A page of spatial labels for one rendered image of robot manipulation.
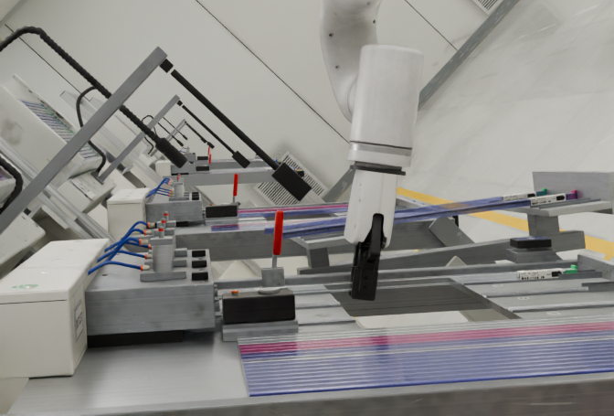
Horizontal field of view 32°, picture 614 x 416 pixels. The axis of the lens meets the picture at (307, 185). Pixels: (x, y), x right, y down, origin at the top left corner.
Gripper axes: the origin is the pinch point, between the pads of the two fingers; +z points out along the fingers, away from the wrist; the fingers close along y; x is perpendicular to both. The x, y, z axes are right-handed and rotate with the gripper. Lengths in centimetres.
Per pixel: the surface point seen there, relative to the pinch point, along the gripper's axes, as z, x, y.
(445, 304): 2.6, 13.5, -7.9
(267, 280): 1.7, -12.3, -5.0
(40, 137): -12, -57, -95
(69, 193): -2, -48, -81
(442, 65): -100, 177, -749
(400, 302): 3.0, 7.1, -7.9
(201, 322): 2.6, -21.5, 28.1
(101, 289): 0.3, -32.2, 27.8
